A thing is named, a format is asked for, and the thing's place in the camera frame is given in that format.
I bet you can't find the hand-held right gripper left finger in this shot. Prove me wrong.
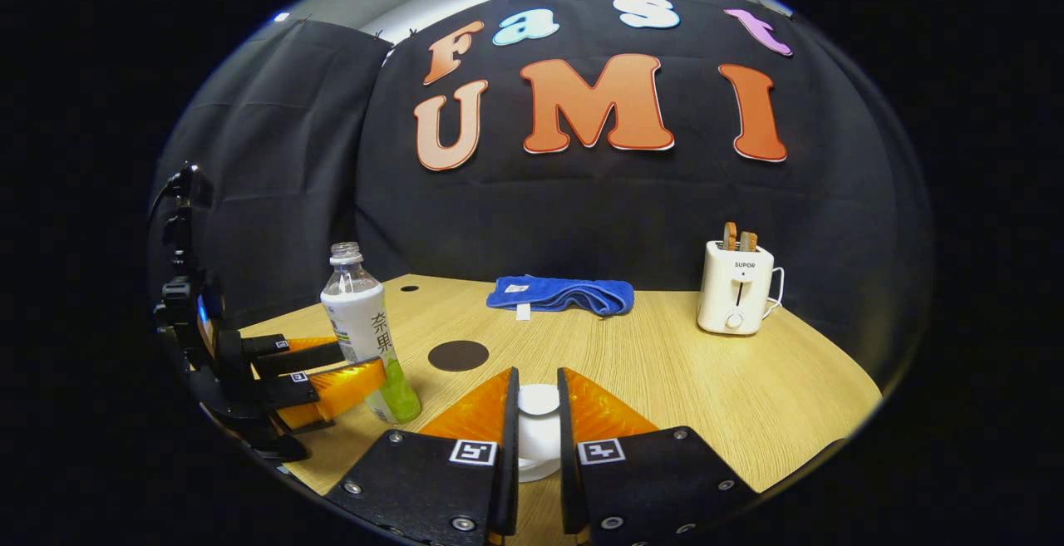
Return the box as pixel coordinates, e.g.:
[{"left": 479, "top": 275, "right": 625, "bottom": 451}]
[{"left": 324, "top": 367, "right": 521, "bottom": 546}]

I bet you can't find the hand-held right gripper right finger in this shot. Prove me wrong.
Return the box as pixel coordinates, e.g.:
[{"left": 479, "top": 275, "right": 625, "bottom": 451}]
[{"left": 557, "top": 367, "right": 761, "bottom": 546}]

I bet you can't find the clear water bottle green label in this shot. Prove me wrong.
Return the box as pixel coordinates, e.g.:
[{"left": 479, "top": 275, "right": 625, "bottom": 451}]
[{"left": 320, "top": 241, "right": 422, "bottom": 425}]

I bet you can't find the white teacup lid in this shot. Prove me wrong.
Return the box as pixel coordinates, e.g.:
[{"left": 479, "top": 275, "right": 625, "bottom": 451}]
[{"left": 517, "top": 384, "right": 563, "bottom": 462}]

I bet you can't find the dark round coaster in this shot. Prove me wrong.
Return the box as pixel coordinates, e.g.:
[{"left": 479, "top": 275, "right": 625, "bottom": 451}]
[{"left": 427, "top": 340, "right": 490, "bottom": 373}]

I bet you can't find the blue towel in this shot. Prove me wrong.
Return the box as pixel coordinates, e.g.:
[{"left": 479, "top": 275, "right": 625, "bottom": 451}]
[{"left": 486, "top": 275, "right": 636, "bottom": 321}]

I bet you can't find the white toaster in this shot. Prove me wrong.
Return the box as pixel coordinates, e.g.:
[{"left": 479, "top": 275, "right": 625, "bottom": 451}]
[{"left": 697, "top": 240, "right": 776, "bottom": 337}]

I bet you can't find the black backdrop cloth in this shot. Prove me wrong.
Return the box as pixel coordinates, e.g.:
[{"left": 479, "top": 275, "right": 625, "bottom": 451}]
[{"left": 154, "top": 0, "right": 936, "bottom": 401}]

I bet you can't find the white toaster cable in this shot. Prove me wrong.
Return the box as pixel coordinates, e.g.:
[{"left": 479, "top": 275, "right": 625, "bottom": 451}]
[{"left": 763, "top": 267, "right": 786, "bottom": 319}]

